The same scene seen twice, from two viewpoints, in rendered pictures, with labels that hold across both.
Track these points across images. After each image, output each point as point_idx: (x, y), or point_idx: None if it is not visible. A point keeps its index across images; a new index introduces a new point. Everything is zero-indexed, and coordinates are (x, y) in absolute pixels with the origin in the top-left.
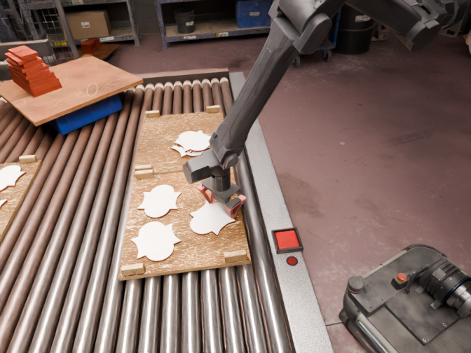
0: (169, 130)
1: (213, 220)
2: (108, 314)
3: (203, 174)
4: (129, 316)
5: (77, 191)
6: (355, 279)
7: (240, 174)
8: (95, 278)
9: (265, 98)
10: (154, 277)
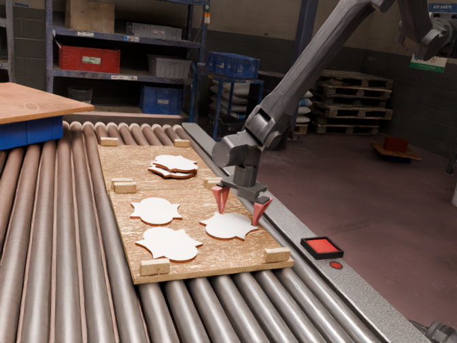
0: (136, 157)
1: (232, 226)
2: (132, 316)
3: (240, 156)
4: (164, 318)
5: (29, 204)
6: None
7: (238, 197)
8: (96, 283)
9: (326, 62)
10: (179, 280)
